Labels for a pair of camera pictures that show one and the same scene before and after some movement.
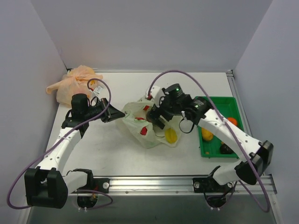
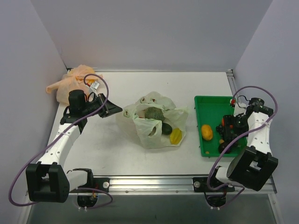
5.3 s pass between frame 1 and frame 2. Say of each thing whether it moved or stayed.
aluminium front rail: stayed
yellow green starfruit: moved
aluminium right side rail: stayed
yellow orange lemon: stayed
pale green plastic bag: moved
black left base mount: stayed
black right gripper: moved
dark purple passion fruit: stayed
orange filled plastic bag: stayed
